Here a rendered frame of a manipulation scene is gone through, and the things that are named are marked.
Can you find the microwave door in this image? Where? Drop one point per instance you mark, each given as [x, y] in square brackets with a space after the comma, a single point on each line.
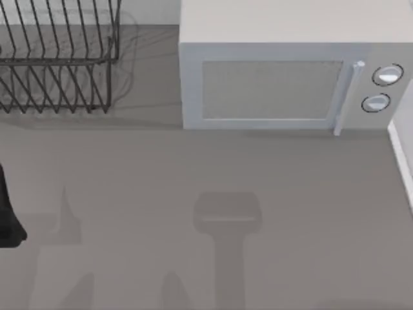
[193, 87]

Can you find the pale microwave oven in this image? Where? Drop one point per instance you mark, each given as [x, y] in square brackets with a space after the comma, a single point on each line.
[284, 29]

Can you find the small microwave knob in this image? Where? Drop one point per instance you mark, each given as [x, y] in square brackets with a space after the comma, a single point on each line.
[375, 102]

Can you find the large microwave knob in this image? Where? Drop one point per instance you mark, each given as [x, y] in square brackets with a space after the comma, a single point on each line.
[388, 75]

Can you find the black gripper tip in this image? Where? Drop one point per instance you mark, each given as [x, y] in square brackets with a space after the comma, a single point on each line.
[7, 223]

